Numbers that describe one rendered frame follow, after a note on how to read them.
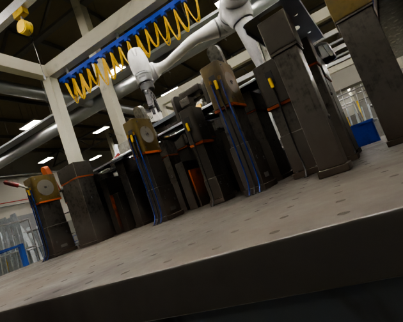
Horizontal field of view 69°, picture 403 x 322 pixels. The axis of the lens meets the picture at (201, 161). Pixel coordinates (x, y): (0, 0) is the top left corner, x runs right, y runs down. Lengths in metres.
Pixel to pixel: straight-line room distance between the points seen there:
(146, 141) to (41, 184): 0.64
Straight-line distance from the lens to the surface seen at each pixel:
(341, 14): 0.79
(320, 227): 0.21
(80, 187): 1.24
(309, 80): 0.53
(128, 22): 4.58
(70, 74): 5.12
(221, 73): 0.76
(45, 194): 1.46
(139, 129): 0.97
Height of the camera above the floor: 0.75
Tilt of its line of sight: 6 degrees up
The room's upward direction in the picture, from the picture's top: 20 degrees counter-clockwise
